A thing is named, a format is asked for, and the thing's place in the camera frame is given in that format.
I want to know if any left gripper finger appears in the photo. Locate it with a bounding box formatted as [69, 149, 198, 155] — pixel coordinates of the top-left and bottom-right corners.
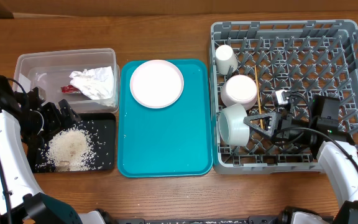
[44, 102, 61, 134]
[58, 99, 81, 128]

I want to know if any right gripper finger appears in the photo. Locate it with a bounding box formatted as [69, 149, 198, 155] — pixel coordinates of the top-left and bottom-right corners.
[246, 112, 278, 130]
[244, 117, 274, 138]

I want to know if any wooden chopstick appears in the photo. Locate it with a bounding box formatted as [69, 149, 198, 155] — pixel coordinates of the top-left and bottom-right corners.
[254, 65, 264, 129]

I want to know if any red snack wrapper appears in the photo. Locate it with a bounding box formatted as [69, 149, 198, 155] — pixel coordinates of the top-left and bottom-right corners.
[61, 85, 81, 94]

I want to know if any white rice pile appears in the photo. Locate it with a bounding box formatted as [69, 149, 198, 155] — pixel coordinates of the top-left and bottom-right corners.
[35, 119, 114, 172]

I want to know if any grey bowl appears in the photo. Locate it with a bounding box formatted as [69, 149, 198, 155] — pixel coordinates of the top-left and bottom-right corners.
[218, 104, 250, 146]

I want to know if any white napkin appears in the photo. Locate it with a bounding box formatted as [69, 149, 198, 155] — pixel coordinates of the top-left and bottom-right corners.
[69, 66, 114, 100]

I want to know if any pink small bowl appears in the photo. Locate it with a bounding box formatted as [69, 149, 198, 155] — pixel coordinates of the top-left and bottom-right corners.
[221, 75, 257, 110]

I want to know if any white cup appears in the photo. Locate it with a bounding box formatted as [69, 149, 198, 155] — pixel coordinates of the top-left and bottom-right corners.
[215, 45, 238, 75]

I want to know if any pink plate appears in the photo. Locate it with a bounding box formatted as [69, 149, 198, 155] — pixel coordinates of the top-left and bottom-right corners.
[130, 60, 185, 109]

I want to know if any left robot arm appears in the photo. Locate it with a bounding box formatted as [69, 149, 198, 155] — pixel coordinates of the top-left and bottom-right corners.
[0, 75, 112, 223]

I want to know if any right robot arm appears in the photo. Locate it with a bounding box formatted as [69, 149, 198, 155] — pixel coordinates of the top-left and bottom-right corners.
[243, 95, 358, 223]

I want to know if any grey dishwasher rack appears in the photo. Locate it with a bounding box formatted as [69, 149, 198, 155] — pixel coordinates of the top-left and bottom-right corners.
[209, 20, 358, 174]

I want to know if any black plastic tray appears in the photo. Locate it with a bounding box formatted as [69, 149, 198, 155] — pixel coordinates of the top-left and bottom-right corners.
[26, 112, 117, 174]

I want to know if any clear plastic bin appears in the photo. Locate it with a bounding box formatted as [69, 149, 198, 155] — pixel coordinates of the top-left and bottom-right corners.
[14, 48, 121, 113]

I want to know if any teal serving tray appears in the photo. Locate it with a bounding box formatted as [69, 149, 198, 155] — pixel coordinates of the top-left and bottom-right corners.
[117, 59, 213, 178]

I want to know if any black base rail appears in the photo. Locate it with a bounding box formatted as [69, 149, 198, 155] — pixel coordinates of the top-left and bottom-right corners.
[114, 215, 279, 224]

